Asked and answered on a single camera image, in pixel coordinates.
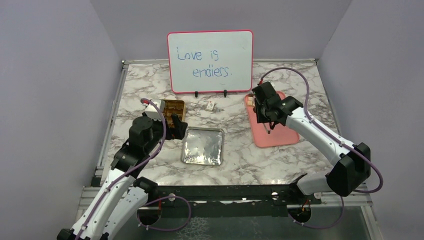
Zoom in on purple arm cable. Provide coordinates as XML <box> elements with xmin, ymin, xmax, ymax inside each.
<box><xmin>74</xmin><ymin>98</ymin><xmax>167</xmax><ymax>240</ymax></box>
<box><xmin>258</xmin><ymin>67</ymin><xmax>384</xmax><ymax>194</ymax></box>

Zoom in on pink plastic tray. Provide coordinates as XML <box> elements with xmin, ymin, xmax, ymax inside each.
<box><xmin>244</xmin><ymin>96</ymin><xmax>300</xmax><ymax>148</ymax></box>

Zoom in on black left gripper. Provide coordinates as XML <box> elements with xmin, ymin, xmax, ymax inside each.
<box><xmin>143</xmin><ymin>110</ymin><xmax>188</xmax><ymax>154</ymax></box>

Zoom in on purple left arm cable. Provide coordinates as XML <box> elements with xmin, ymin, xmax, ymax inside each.
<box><xmin>74</xmin><ymin>98</ymin><xmax>167</xmax><ymax>240</ymax></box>

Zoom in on small white card box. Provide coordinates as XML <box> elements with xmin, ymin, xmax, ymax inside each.
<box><xmin>206</xmin><ymin>101</ymin><xmax>215</xmax><ymax>111</ymax></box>

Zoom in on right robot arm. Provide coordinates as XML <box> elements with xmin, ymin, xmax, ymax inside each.
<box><xmin>252</xmin><ymin>82</ymin><xmax>371</xmax><ymax>204</ymax></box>

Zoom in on pink-framed whiteboard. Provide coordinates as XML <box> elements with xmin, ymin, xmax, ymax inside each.
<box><xmin>167</xmin><ymin>29</ymin><xmax>254</xmax><ymax>94</ymax></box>

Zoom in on silver tin lid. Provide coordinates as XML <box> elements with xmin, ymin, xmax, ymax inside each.
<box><xmin>181</xmin><ymin>127</ymin><xmax>225</xmax><ymax>166</ymax></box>

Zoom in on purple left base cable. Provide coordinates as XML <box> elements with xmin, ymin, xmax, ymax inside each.
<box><xmin>136</xmin><ymin>194</ymin><xmax>193</xmax><ymax>233</ymax></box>

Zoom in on pink silicone tongs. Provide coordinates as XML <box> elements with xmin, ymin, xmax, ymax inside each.
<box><xmin>263</xmin><ymin>122</ymin><xmax>274</xmax><ymax>134</ymax></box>

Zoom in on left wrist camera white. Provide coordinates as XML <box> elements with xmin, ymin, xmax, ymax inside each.
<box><xmin>140</xmin><ymin>98</ymin><xmax>166</xmax><ymax>121</ymax></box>

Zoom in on black table base rail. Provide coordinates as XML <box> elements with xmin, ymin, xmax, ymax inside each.
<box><xmin>130</xmin><ymin>177</ymin><xmax>321</xmax><ymax>219</ymax></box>

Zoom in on chocolate pile on tray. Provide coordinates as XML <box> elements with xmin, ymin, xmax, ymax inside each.
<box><xmin>244</xmin><ymin>94</ymin><xmax>255</xmax><ymax>111</ymax></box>

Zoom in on gold chocolate box tray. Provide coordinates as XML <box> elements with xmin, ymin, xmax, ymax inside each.
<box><xmin>163</xmin><ymin>99</ymin><xmax>186</xmax><ymax>122</ymax></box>

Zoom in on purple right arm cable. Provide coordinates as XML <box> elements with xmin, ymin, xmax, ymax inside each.
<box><xmin>258</xmin><ymin>67</ymin><xmax>384</xmax><ymax>194</ymax></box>

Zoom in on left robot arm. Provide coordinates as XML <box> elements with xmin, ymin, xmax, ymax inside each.
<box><xmin>56</xmin><ymin>114</ymin><xmax>188</xmax><ymax>240</ymax></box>

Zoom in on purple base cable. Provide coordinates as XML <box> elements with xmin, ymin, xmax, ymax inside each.
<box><xmin>287</xmin><ymin>195</ymin><xmax>345</xmax><ymax>230</ymax></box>
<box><xmin>136</xmin><ymin>194</ymin><xmax>193</xmax><ymax>233</ymax></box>

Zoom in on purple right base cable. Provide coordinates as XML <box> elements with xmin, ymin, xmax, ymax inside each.
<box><xmin>287</xmin><ymin>195</ymin><xmax>345</xmax><ymax>230</ymax></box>

